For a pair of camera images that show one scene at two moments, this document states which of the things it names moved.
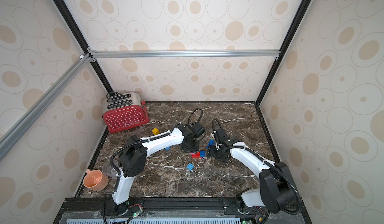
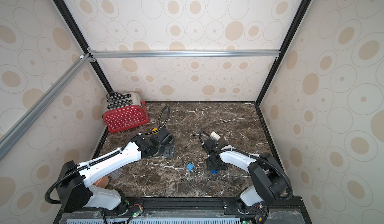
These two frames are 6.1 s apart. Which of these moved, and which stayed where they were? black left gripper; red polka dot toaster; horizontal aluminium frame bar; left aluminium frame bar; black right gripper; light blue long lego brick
Moved: black left gripper; black right gripper
Stayed: left aluminium frame bar; red polka dot toaster; horizontal aluminium frame bar; light blue long lego brick
